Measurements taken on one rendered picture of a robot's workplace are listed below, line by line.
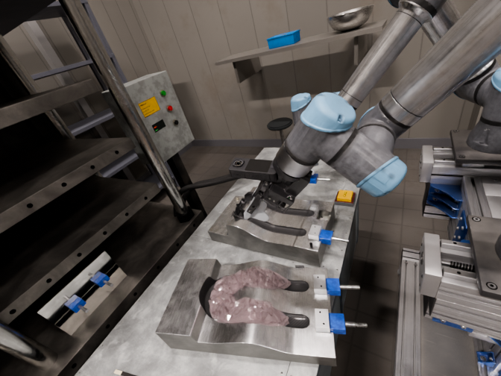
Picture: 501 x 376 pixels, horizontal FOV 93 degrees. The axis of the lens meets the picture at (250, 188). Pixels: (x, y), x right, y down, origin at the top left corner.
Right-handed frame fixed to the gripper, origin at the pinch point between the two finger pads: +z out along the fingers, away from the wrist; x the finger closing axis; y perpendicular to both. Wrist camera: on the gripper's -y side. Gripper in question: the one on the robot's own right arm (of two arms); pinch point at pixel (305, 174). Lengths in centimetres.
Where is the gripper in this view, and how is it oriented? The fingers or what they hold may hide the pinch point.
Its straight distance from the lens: 111.6
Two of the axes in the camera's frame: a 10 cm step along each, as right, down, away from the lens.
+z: 2.5, 7.9, 5.6
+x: 4.5, -6.0, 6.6
